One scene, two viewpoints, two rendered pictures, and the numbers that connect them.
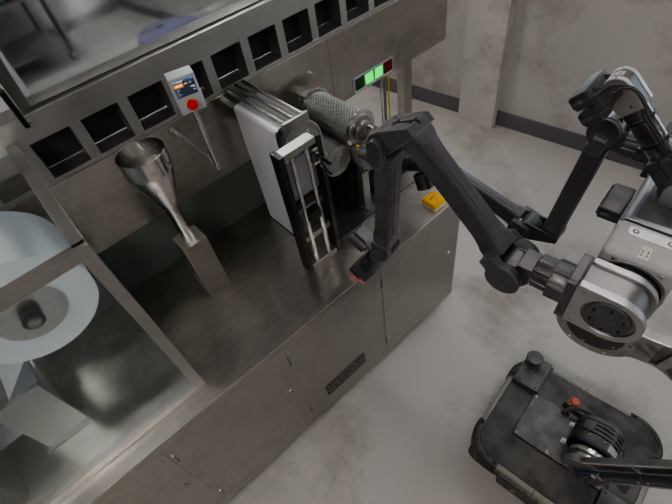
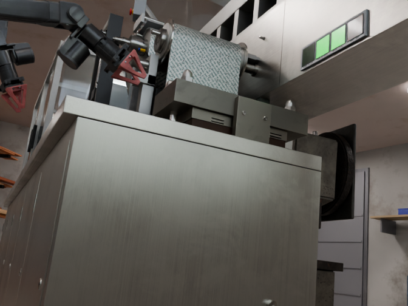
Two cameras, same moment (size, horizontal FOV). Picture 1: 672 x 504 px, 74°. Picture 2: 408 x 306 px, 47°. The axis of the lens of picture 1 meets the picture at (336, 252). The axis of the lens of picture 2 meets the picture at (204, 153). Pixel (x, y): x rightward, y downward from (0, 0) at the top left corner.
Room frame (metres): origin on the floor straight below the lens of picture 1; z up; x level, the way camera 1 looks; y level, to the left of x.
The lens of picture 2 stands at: (1.77, -1.45, 0.58)
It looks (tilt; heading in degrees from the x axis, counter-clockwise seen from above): 14 degrees up; 99
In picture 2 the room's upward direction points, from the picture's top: 6 degrees clockwise
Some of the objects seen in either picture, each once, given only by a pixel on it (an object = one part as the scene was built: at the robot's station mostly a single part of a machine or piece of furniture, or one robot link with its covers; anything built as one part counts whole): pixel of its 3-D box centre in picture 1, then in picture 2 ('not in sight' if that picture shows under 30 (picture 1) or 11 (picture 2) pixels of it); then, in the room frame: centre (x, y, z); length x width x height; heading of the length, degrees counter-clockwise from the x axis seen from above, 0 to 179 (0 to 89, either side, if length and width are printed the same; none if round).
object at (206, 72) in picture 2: not in sight; (203, 87); (1.53, -0.16, 1.11); 0.23 x 0.01 x 0.18; 33
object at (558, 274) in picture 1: (556, 278); not in sight; (0.48, -0.43, 1.45); 0.09 x 0.08 x 0.12; 131
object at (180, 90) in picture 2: not in sight; (231, 115); (1.64, -0.24, 1.00); 0.40 x 0.16 x 0.06; 33
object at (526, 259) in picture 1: (516, 269); not in sight; (0.53, -0.37, 1.43); 0.10 x 0.05 x 0.09; 41
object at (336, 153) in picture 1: (317, 148); not in sight; (1.44, -0.01, 1.17); 0.26 x 0.12 x 0.12; 33
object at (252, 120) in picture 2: not in sight; (252, 121); (1.70, -0.31, 0.96); 0.10 x 0.03 x 0.11; 33
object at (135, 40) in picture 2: not in sight; (136, 45); (1.25, 0.02, 1.33); 0.06 x 0.06 x 0.06; 33
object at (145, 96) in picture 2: (365, 178); (139, 101); (1.35, -0.17, 1.05); 0.06 x 0.05 x 0.31; 33
